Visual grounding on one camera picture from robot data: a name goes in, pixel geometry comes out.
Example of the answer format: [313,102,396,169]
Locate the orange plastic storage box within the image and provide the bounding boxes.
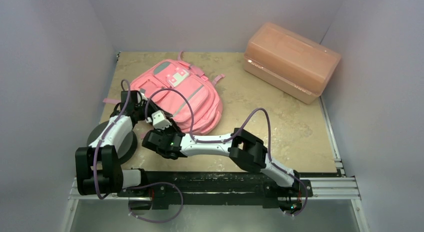
[243,23,341,104]

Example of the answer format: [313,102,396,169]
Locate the grey tape roll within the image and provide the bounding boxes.
[86,121,138,165]

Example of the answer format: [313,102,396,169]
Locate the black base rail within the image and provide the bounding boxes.
[67,170,362,211]

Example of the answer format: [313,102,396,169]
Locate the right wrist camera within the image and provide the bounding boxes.
[145,110,172,130]

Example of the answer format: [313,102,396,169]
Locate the pink backpack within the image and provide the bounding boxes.
[102,51,226,139]

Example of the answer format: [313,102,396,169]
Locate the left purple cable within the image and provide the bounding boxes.
[92,79,131,200]

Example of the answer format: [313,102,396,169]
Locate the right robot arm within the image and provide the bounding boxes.
[142,128,301,195]

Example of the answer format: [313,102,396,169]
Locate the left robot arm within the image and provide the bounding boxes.
[75,91,161,199]

